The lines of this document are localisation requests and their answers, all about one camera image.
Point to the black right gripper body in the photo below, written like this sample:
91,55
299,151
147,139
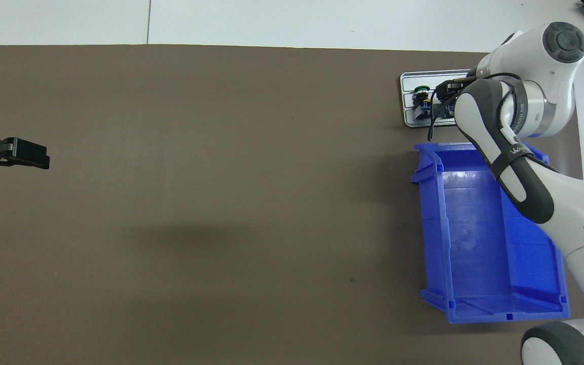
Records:
455,90

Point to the green push button switch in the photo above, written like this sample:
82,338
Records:
449,112
423,104

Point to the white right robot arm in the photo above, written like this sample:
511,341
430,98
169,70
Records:
550,91

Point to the grey metal tray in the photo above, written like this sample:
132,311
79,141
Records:
408,117

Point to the blue plastic storage bin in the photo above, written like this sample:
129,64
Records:
469,243

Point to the brown table mat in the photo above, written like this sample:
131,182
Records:
195,203

